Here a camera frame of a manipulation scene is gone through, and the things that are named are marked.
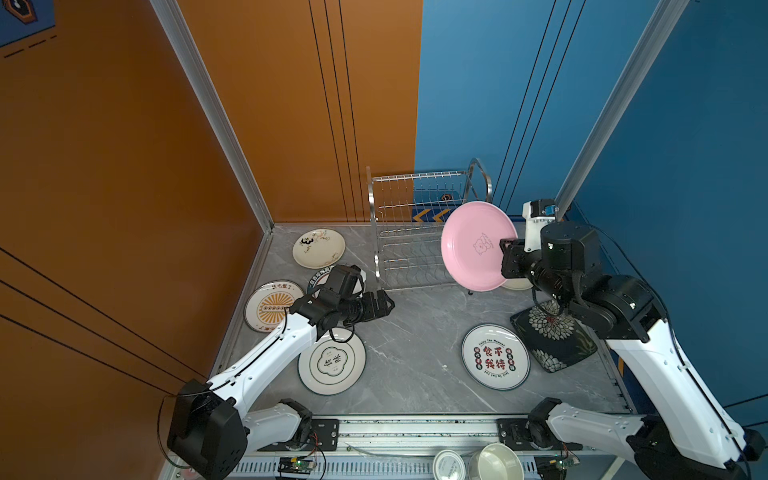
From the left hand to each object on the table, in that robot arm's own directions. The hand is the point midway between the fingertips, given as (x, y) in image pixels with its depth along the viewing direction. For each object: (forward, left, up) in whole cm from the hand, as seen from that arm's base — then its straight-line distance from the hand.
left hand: (383, 305), depth 80 cm
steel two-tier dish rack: (+51, -8, -15) cm, 54 cm away
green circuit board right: (-33, -43, -15) cm, 56 cm away
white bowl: (-33, -27, -13) cm, 44 cm away
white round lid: (-34, -15, -9) cm, 38 cm away
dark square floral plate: (-2, -51, -15) cm, 54 cm away
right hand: (+1, -25, +24) cm, 35 cm away
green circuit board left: (-34, +20, -17) cm, 43 cm away
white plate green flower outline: (-10, +14, -16) cm, 23 cm away
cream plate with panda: (+33, +26, -16) cm, 45 cm away
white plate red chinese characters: (-8, -33, -14) cm, 37 cm away
